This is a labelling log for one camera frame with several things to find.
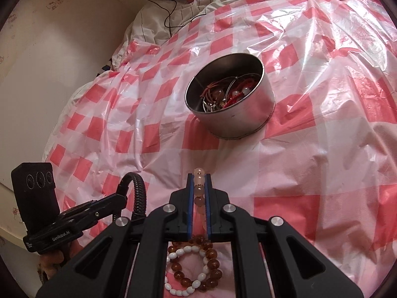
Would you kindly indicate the person's left hand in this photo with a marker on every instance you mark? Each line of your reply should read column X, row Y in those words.
column 54, row 260

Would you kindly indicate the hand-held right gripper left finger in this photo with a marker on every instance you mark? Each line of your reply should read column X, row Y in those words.
column 189, row 211

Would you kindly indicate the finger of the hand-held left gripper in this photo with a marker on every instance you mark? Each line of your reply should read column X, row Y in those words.
column 83, row 222
column 102, row 205

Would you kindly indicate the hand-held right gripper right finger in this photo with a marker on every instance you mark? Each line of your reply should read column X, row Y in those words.
column 208, row 211

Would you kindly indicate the pile of mixed jewelry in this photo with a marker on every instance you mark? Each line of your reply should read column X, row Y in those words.
column 217, row 94

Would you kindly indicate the red white checked plastic sheet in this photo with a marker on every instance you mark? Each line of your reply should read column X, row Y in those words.
column 310, row 130

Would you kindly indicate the white striped bedsheet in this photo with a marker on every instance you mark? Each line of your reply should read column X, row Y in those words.
column 192, row 15

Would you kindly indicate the round metal tin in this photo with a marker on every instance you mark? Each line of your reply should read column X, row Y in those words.
column 245, row 118

